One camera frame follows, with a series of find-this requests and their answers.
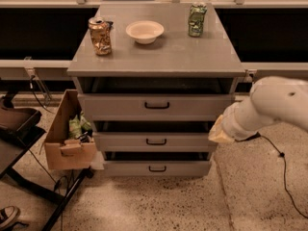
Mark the yellow foam padded gripper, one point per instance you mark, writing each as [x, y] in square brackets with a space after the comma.
[229, 123]

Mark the grey top drawer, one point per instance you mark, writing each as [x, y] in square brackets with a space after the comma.
[129, 107]

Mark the grey drawer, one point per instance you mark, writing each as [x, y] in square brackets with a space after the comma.
[140, 168]
[129, 107]
[135, 142]

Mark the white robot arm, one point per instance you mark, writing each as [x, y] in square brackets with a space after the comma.
[271, 100]

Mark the grey drawer cabinet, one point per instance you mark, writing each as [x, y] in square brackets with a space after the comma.
[174, 63]

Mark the grey middle drawer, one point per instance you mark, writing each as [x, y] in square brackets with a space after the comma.
[135, 142]

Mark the grey bottom drawer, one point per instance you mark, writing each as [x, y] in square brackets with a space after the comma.
[140, 168]

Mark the black power adapter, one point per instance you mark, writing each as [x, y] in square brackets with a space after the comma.
[250, 138]

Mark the crumpled green soda can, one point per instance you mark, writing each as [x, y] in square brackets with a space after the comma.
[196, 19]

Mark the white paper bowl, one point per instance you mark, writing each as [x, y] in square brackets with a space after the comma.
[144, 32]

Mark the green crumpled bag in box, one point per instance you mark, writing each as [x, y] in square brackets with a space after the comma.
[78, 126]

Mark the brown cardboard box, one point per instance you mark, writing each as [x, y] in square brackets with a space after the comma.
[61, 152]

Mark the crumpled gold soda can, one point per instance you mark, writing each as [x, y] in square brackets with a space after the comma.
[100, 35]

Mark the dark cart with tray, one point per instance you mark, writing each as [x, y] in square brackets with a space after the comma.
[56, 191]

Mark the sneaker shoe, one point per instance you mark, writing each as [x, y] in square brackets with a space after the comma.
[8, 216]

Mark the black middle drawer handle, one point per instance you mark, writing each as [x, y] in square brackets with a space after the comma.
[156, 142]

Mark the black drawer handle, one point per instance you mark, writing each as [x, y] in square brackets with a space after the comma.
[157, 169]
[156, 142]
[150, 106]

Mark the black bottom drawer handle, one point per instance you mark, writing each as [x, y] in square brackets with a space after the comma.
[157, 169]

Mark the black top drawer handle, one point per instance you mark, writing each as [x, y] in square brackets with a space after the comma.
[150, 106]

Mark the metal railing bracket left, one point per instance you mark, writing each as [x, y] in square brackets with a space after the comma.
[37, 86]

